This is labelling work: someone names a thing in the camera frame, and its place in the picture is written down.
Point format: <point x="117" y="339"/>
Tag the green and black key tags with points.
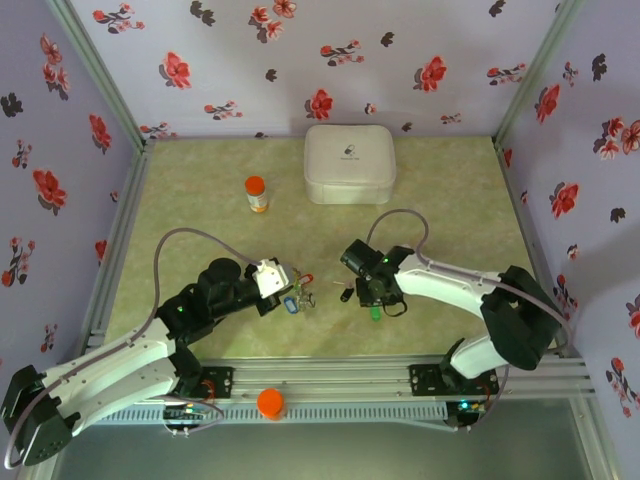
<point x="345" y="295"/>

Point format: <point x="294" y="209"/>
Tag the keyring bunch with coloured tags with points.
<point x="290" y="305"/>

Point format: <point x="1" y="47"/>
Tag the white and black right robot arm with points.
<point x="450" y="290"/>

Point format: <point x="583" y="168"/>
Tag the orange capped pill bottle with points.
<point x="257" y="197"/>

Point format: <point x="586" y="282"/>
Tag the orange plastic cylinder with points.
<point x="270" y="402"/>

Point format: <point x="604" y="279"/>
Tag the small circuit board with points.
<point x="470" y="406"/>
<point x="187" y="412"/>

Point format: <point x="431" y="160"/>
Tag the white zipped medicine pouch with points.
<point x="350" y="165"/>

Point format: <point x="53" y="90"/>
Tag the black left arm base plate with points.
<point x="222" y="380"/>

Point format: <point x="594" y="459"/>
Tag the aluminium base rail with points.
<point x="325" y="377"/>

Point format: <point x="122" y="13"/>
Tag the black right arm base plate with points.
<point x="425" y="380"/>

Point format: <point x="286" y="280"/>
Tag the aluminium frame side rail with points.
<point x="125" y="225"/>
<point x="527" y="225"/>

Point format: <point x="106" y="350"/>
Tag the aluminium frame post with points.
<point x="102" y="75"/>
<point x="536" y="75"/>

